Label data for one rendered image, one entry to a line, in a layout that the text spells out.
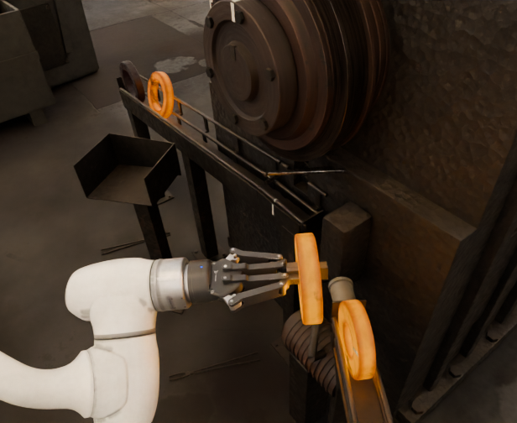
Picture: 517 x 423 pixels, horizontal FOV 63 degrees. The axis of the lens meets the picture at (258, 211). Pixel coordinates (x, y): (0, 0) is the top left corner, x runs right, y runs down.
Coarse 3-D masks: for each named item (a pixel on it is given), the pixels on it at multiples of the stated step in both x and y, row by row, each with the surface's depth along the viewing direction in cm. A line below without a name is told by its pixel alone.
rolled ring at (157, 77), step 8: (160, 72) 171; (152, 80) 176; (160, 80) 169; (168, 80) 169; (152, 88) 179; (168, 88) 168; (152, 96) 180; (168, 96) 168; (152, 104) 180; (168, 104) 170; (160, 112) 175; (168, 112) 173
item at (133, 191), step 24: (96, 144) 145; (120, 144) 152; (144, 144) 148; (168, 144) 145; (96, 168) 147; (120, 168) 157; (144, 168) 155; (168, 168) 142; (96, 192) 147; (120, 192) 145; (144, 192) 143; (144, 216) 153
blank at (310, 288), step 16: (304, 240) 71; (304, 256) 68; (304, 272) 67; (320, 272) 67; (304, 288) 66; (320, 288) 66; (304, 304) 67; (320, 304) 67; (304, 320) 69; (320, 320) 69
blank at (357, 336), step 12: (348, 300) 88; (348, 312) 84; (360, 312) 83; (348, 324) 85; (360, 324) 81; (348, 336) 91; (360, 336) 80; (372, 336) 80; (348, 348) 89; (360, 348) 80; (372, 348) 80; (348, 360) 88; (360, 360) 80; (372, 360) 80; (360, 372) 81; (372, 372) 81
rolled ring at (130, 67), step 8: (120, 64) 188; (128, 64) 184; (120, 72) 194; (128, 72) 183; (136, 72) 183; (128, 80) 196; (136, 80) 183; (128, 88) 196; (136, 88) 184; (136, 96) 189; (144, 96) 189
